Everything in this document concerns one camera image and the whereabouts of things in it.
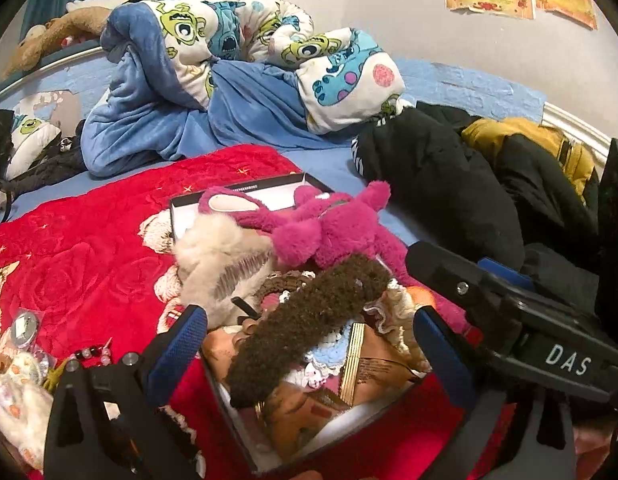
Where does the pink plush toy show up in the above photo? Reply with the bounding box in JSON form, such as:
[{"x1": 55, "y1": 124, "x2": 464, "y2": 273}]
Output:
[{"x1": 198, "y1": 180, "x2": 470, "y2": 331}]

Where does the red printed bear blanket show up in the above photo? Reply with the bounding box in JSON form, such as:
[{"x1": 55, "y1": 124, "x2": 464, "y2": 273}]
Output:
[{"x1": 0, "y1": 144, "x2": 514, "y2": 480}]

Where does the black cardboard box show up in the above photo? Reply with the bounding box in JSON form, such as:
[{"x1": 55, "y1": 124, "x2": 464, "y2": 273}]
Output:
[{"x1": 169, "y1": 172, "x2": 435, "y2": 476}]

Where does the brown teddy bear plush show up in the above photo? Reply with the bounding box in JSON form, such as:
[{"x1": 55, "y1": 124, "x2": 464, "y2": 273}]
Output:
[{"x1": 2, "y1": 6, "x2": 122, "y2": 78}]

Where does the pile of black clothes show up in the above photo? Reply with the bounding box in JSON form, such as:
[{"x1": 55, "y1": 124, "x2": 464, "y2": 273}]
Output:
[{"x1": 351, "y1": 101, "x2": 602, "y2": 301}]

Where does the black strap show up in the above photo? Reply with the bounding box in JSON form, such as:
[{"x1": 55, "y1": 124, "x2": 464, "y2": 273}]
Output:
[{"x1": 0, "y1": 180, "x2": 20, "y2": 222}]

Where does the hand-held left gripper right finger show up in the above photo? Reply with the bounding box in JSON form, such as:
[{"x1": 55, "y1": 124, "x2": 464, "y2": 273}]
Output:
[{"x1": 413, "y1": 306, "x2": 577, "y2": 480}]

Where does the dark bead bracelet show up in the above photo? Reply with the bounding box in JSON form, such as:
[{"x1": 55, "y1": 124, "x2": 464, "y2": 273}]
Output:
[{"x1": 69, "y1": 341, "x2": 115, "y2": 366}]

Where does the brown fuzzy hair clip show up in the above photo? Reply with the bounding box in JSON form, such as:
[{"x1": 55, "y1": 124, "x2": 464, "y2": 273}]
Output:
[{"x1": 224, "y1": 254, "x2": 392, "y2": 409}]

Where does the pink crochet scrunchie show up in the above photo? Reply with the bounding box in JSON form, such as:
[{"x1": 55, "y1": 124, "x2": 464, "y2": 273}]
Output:
[{"x1": 254, "y1": 270, "x2": 320, "y2": 311}]

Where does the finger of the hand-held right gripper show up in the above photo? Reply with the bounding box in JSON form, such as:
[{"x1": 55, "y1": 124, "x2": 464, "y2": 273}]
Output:
[
  {"x1": 477, "y1": 256, "x2": 538, "y2": 294},
  {"x1": 405, "y1": 240, "x2": 526, "y2": 322}
]

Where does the white lace hairband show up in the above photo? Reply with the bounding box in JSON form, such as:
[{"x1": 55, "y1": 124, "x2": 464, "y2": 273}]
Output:
[{"x1": 159, "y1": 404, "x2": 201, "y2": 463}]

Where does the small cartoon monster pillow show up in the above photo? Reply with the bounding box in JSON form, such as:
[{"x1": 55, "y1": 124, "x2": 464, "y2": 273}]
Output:
[{"x1": 4, "y1": 97, "x2": 62, "y2": 181}]

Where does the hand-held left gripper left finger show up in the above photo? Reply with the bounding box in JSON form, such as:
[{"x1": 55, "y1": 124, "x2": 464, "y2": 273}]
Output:
[{"x1": 43, "y1": 305, "x2": 210, "y2": 480}]

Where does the small green trinket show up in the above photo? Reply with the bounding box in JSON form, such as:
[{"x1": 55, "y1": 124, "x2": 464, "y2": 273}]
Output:
[{"x1": 43, "y1": 359, "x2": 71, "y2": 392}]

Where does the yellow jacket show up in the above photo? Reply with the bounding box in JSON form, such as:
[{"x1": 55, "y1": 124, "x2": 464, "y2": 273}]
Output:
[{"x1": 461, "y1": 117, "x2": 597, "y2": 201}]

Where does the blue crochet scrunchie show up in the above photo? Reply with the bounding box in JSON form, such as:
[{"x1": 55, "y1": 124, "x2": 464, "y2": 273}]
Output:
[{"x1": 304, "y1": 330, "x2": 351, "y2": 377}]

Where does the blue cartoon monster quilt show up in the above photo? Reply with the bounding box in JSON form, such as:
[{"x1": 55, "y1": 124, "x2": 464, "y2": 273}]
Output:
[{"x1": 80, "y1": 0, "x2": 407, "y2": 178}]

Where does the cream plush toy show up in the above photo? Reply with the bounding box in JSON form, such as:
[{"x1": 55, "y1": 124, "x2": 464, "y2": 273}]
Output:
[{"x1": 0, "y1": 352, "x2": 55, "y2": 468}]

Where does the small silver round case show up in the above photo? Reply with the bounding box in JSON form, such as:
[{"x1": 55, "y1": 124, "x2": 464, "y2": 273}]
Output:
[{"x1": 12, "y1": 310, "x2": 41, "y2": 349}]

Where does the round blue bed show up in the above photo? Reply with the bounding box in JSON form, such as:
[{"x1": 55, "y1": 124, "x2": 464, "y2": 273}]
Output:
[{"x1": 0, "y1": 45, "x2": 614, "y2": 221}]

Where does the black knit garment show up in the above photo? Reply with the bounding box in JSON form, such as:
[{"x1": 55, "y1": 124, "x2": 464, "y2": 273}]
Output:
[{"x1": 2, "y1": 120, "x2": 90, "y2": 196}]

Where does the white fluffy plush toy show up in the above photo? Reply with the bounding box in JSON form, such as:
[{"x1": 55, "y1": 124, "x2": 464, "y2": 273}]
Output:
[{"x1": 173, "y1": 212, "x2": 280, "y2": 328}]

